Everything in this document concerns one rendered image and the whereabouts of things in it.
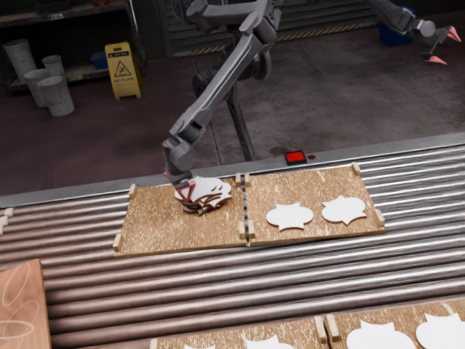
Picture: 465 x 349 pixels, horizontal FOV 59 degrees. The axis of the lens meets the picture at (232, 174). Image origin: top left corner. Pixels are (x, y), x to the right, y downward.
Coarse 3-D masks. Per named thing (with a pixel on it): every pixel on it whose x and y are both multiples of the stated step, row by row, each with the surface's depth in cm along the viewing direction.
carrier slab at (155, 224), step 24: (144, 192) 151; (168, 192) 149; (240, 192) 144; (144, 216) 139; (168, 216) 138; (192, 216) 136; (216, 216) 135; (240, 216) 133; (144, 240) 129; (168, 240) 128; (192, 240) 126; (216, 240) 125; (240, 240) 124
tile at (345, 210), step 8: (336, 200) 133; (344, 200) 132; (352, 200) 132; (360, 200) 131; (328, 208) 130; (336, 208) 129; (344, 208) 129; (352, 208) 129; (360, 208) 128; (328, 216) 127; (336, 216) 126; (344, 216) 126; (352, 216) 126; (360, 216) 125; (344, 224) 125
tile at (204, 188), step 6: (192, 180) 141; (198, 180) 141; (204, 180) 140; (210, 180) 140; (198, 186) 138; (204, 186) 137; (210, 186) 137; (216, 186) 137; (186, 192) 136; (192, 192) 135; (198, 192) 135; (204, 192) 135; (210, 192) 134; (180, 198) 133; (192, 198) 132; (198, 198) 132
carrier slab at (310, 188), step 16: (256, 176) 151; (272, 176) 150; (288, 176) 149; (304, 176) 148; (320, 176) 147; (336, 176) 146; (352, 176) 145; (256, 192) 143; (272, 192) 142; (288, 192) 141; (304, 192) 140; (320, 192) 139; (336, 192) 138; (352, 192) 137; (256, 208) 136; (272, 208) 135; (320, 208) 132; (368, 208) 130; (256, 224) 129; (320, 224) 126; (336, 224) 125; (352, 224) 124; (368, 224) 124; (256, 240) 123; (272, 240) 123; (288, 240) 123; (304, 240) 123
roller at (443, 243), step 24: (432, 240) 118; (456, 240) 117; (264, 264) 117; (288, 264) 117; (312, 264) 116; (336, 264) 117; (96, 288) 117; (120, 288) 116; (144, 288) 116; (168, 288) 117
